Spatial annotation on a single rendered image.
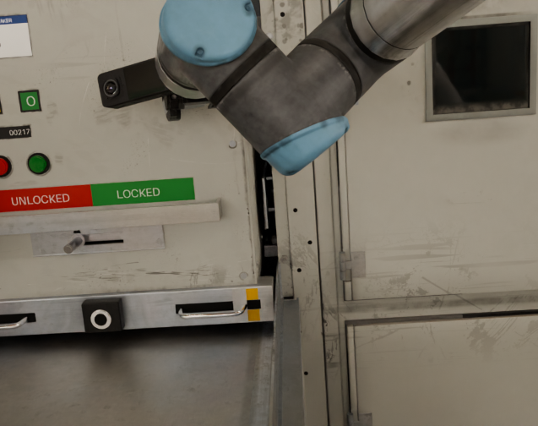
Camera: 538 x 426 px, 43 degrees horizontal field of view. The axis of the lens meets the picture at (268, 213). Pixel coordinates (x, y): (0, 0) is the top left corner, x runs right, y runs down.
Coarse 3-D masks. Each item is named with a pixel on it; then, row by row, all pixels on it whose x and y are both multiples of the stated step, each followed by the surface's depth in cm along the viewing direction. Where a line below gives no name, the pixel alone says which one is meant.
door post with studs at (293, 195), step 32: (288, 0) 111; (288, 32) 112; (288, 192) 118; (288, 224) 120; (288, 256) 121; (288, 288) 122; (320, 320) 123; (320, 352) 125; (320, 384) 126; (320, 416) 127
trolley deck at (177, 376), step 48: (0, 336) 115; (48, 336) 113; (96, 336) 112; (144, 336) 110; (192, 336) 109; (240, 336) 107; (288, 336) 106; (0, 384) 97; (48, 384) 96; (96, 384) 95; (144, 384) 94; (192, 384) 93; (240, 384) 92; (288, 384) 91
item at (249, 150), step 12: (252, 156) 116; (252, 168) 114; (252, 180) 112; (252, 192) 110; (252, 204) 108; (252, 216) 106; (252, 228) 106; (108, 240) 109; (120, 240) 109; (252, 240) 106
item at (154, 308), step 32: (192, 288) 108; (224, 288) 107; (0, 320) 109; (32, 320) 109; (64, 320) 109; (128, 320) 108; (160, 320) 108; (192, 320) 108; (224, 320) 108; (256, 320) 108
